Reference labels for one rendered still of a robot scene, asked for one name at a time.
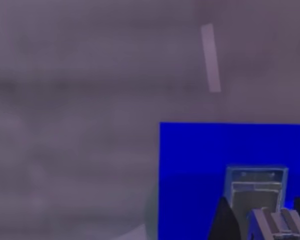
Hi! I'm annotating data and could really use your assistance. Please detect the white tape strip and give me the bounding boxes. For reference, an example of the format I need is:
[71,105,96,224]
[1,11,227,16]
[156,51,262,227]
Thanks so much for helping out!
[200,23,222,93]

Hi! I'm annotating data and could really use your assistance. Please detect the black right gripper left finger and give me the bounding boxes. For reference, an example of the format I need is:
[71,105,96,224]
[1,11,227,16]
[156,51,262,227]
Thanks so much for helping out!
[207,196,242,240]

